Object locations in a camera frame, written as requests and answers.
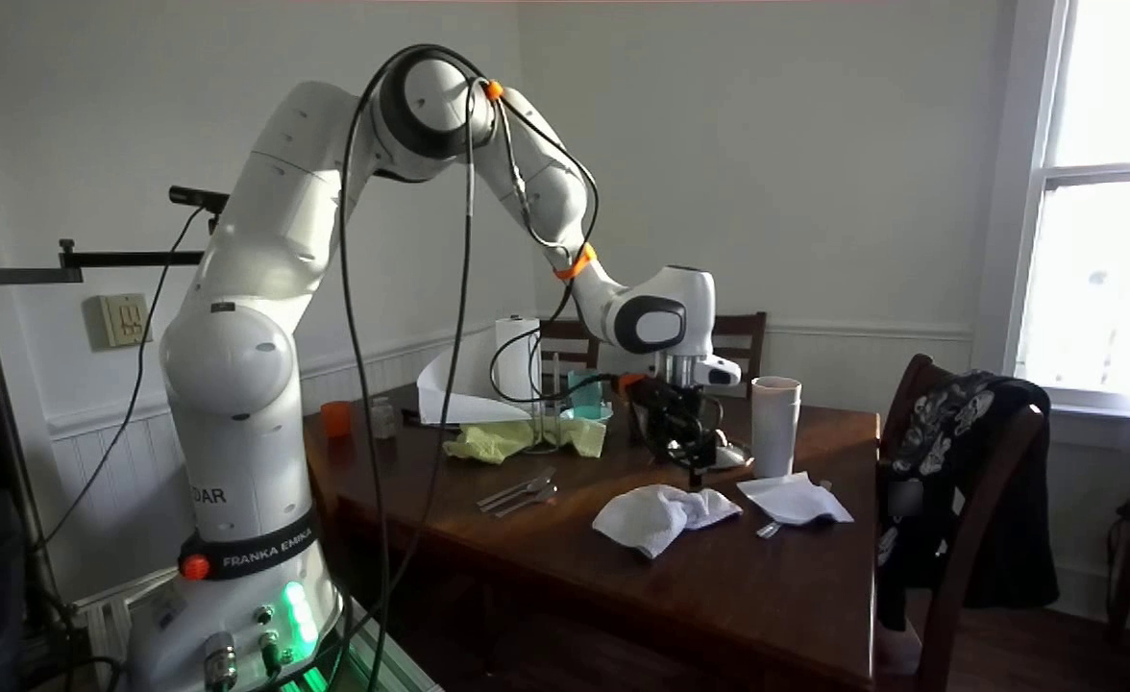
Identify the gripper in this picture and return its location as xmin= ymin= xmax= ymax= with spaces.
xmin=634 ymin=377 xmax=725 ymax=487

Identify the crumpled white cloth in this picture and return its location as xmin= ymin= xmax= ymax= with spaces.
xmin=592 ymin=483 xmax=745 ymax=560

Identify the yellow-green cloth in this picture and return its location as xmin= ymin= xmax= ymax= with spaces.
xmin=442 ymin=417 xmax=608 ymax=466

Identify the stack of white cups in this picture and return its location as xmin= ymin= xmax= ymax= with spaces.
xmin=750 ymin=376 xmax=803 ymax=480

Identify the teal container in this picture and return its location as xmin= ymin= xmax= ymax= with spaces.
xmin=565 ymin=370 xmax=615 ymax=423

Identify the white paper napkin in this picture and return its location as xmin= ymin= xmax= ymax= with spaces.
xmin=737 ymin=471 xmax=855 ymax=528

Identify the silver spoon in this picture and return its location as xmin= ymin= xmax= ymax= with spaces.
xmin=494 ymin=483 xmax=559 ymax=520

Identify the silver fork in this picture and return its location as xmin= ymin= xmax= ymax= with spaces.
xmin=481 ymin=475 xmax=556 ymax=514

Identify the paper towel roll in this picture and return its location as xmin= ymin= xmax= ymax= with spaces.
xmin=494 ymin=316 xmax=543 ymax=405

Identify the curled white paper sheet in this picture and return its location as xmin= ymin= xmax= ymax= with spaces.
xmin=416 ymin=331 xmax=533 ymax=426

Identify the black patterned jacket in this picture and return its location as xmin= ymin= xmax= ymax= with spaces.
xmin=876 ymin=369 xmax=1062 ymax=632

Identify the wooden chair with jacket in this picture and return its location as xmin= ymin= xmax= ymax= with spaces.
xmin=874 ymin=353 xmax=1048 ymax=692

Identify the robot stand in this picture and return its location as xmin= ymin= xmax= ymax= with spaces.
xmin=73 ymin=565 xmax=443 ymax=692

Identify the window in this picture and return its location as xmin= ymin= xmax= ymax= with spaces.
xmin=1005 ymin=0 xmax=1130 ymax=416

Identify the black cable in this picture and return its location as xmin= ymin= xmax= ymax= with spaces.
xmin=35 ymin=206 xmax=207 ymax=554

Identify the wall switch plate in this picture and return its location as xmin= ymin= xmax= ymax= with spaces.
xmin=95 ymin=292 xmax=152 ymax=350

